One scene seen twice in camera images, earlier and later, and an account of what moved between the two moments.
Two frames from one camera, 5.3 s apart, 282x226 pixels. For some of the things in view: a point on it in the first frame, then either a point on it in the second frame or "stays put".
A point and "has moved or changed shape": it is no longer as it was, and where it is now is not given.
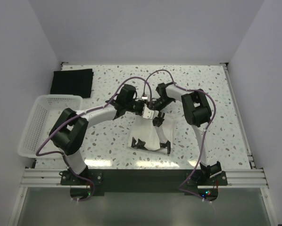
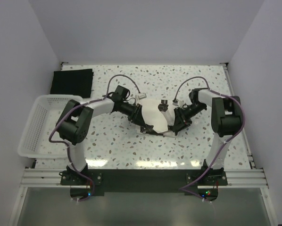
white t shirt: (145, 134) has moved or changed shape
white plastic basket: (45, 110) stays put
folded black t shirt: (77, 82) stays put
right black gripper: (160, 114) -> (181, 121)
